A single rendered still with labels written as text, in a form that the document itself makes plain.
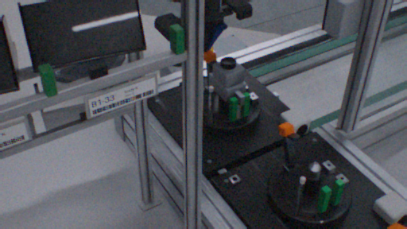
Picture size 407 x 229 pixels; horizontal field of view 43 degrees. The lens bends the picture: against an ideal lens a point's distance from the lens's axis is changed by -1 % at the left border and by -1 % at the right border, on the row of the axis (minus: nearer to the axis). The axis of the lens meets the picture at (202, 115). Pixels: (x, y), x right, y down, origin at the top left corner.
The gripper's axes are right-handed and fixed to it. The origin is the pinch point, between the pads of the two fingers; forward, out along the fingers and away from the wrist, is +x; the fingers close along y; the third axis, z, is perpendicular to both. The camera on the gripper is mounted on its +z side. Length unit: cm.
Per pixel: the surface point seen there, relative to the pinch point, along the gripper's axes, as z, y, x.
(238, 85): -11.4, -0.7, 3.8
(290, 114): -17.5, -9.1, 10.2
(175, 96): 1.0, 6.0, 12.4
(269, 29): 135, -132, 110
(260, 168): -24.6, 3.1, 12.2
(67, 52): -24.2, 33.3, -22.6
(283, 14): 145, -150, 110
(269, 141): -19.6, -2.6, 12.2
